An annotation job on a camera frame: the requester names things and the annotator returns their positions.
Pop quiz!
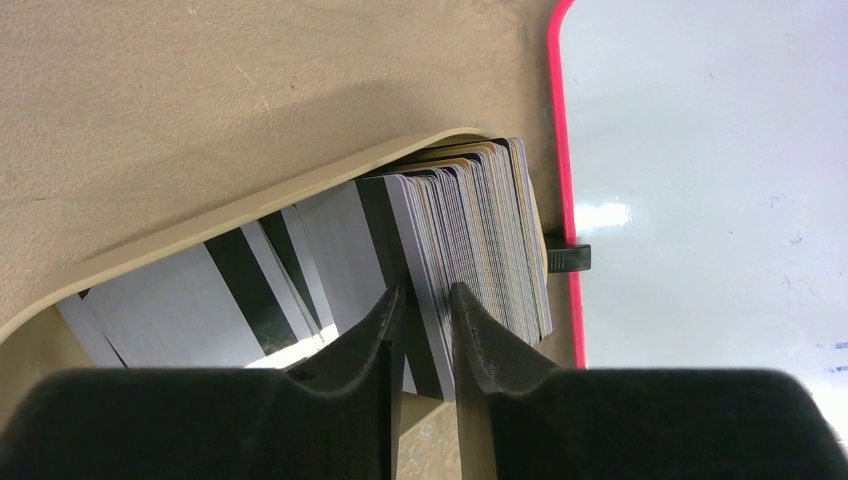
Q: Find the beige oval card tray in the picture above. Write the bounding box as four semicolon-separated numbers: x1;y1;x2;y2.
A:
0;127;551;480

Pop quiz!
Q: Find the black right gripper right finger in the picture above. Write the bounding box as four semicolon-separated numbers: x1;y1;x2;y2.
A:
450;283;847;479

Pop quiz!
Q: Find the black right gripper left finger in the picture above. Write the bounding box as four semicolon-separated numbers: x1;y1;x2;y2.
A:
1;286;406;479

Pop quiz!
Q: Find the pink framed whiteboard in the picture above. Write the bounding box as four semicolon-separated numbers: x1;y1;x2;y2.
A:
549;1;847;437

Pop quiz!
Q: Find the stack of white cards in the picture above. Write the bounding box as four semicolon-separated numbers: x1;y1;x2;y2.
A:
58;138;552;368

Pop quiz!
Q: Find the black whiteboard clip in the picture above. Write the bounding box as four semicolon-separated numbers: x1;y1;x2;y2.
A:
544;232;592;274

